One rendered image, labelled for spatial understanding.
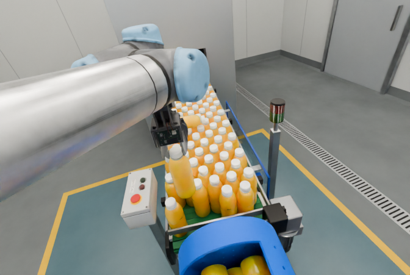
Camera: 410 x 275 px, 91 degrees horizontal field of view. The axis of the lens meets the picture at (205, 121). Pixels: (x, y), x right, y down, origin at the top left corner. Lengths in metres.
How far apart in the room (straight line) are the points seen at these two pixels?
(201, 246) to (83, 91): 0.45
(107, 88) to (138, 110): 0.04
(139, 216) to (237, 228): 0.41
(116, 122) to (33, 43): 4.58
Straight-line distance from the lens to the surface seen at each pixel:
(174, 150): 0.62
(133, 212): 0.82
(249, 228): 0.56
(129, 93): 0.21
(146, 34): 0.43
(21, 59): 4.91
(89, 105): 0.19
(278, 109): 0.94
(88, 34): 4.52
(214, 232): 0.55
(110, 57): 0.36
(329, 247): 1.99
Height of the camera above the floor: 1.72
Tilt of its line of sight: 34 degrees down
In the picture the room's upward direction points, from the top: 9 degrees counter-clockwise
